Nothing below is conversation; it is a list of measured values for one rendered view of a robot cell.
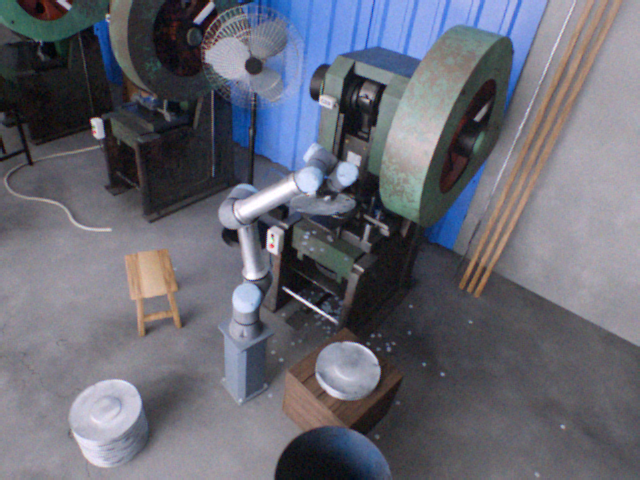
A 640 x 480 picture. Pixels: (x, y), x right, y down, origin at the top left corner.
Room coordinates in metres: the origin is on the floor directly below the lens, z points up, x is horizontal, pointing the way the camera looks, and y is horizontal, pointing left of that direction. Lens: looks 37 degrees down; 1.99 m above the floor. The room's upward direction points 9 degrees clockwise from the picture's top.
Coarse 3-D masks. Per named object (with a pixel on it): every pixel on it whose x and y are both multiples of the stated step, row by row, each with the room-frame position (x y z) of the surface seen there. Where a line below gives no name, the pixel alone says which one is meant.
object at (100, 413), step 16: (96, 384) 0.99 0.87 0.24; (112, 384) 1.01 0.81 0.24; (128, 384) 1.02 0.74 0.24; (80, 400) 0.90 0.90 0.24; (96, 400) 0.92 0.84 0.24; (112, 400) 0.93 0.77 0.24; (128, 400) 0.94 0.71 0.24; (80, 416) 0.83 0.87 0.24; (96, 416) 0.84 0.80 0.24; (112, 416) 0.86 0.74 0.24; (128, 416) 0.87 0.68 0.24; (80, 432) 0.77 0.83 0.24; (96, 432) 0.78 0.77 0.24; (112, 432) 0.79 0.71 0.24
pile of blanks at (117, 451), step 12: (144, 420) 0.93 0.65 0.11; (132, 432) 0.83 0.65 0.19; (144, 432) 0.89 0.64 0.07; (84, 444) 0.74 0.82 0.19; (96, 444) 0.74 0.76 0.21; (108, 444) 0.76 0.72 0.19; (120, 444) 0.78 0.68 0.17; (132, 444) 0.82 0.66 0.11; (144, 444) 0.87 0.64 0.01; (96, 456) 0.74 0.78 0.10; (108, 456) 0.75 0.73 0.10; (120, 456) 0.77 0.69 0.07; (132, 456) 0.80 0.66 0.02
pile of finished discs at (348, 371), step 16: (336, 352) 1.28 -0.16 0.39; (352, 352) 1.29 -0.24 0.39; (368, 352) 1.31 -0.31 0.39; (320, 368) 1.18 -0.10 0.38; (336, 368) 1.19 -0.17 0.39; (352, 368) 1.20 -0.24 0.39; (368, 368) 1.22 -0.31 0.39; (320, 384) 1.11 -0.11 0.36; (336, 384) 1.11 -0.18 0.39; (352, 384) 1.12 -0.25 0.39; (368, 384) 1.13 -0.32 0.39; (352, 400) 1.06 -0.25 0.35
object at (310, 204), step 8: (296, 200) 1.60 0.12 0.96; (304, 200) 1.61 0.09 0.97; (312, 200) 1.61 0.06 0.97; (320, 200) 1.62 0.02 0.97; (328, 200) 1.63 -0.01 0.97; (336, 200) 1.61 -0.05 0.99; (344, 200) 1.61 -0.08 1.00; (352, 200) 1.62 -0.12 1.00; (296, 208) 1.67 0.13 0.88; (304, 208) 1.67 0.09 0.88; (312, 208) 1.67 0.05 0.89; (320, 208) 1.68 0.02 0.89; (328, 208) 1.68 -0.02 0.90; (336, 208) 1.68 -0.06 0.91; (344, 208) 1.68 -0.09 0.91; (352, 208) 1.68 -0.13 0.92
